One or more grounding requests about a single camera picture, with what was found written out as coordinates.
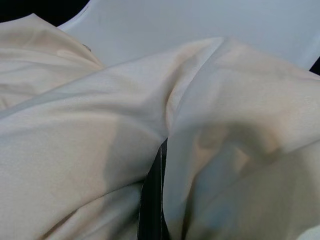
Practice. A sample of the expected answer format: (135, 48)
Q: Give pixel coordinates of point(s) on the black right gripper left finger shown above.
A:
(152, 200)

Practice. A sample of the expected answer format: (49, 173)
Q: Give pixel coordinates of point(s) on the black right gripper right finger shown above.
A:
(165, 205)

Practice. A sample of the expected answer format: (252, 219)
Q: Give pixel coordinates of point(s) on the white pillow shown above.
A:
(100, 130)

